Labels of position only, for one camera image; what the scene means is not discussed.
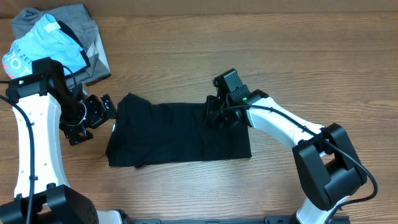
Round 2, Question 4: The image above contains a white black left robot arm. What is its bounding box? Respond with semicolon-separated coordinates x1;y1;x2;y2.
1;57;129;224

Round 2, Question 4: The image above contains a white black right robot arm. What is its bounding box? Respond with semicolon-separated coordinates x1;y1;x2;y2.
206;68;368;223

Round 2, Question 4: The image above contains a light blue folded t-shirt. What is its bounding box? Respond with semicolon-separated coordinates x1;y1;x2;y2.
1;13;88;80

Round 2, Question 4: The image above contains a grey folded garment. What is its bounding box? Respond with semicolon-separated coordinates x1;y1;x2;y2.
11;4;111;86

